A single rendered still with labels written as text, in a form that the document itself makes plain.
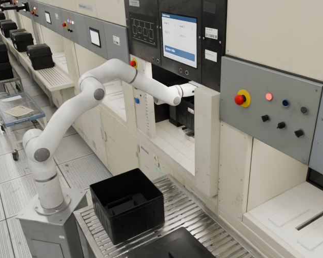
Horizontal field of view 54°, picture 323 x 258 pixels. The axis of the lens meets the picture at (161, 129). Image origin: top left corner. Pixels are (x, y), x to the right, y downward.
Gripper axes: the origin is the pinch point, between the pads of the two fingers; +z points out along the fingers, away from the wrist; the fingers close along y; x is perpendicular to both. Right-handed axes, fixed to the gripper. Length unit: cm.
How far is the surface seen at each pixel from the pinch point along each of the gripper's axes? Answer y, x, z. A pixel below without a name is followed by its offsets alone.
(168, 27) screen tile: 15, 41, -30
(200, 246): 75, -35, -56
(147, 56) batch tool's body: -9.4, 22.0, -30.0
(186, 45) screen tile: 30, 35, -30
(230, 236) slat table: 71, -45, -35
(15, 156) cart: -198, -115, -105
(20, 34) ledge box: -382, -16, -46
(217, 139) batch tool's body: 54, -3, -31
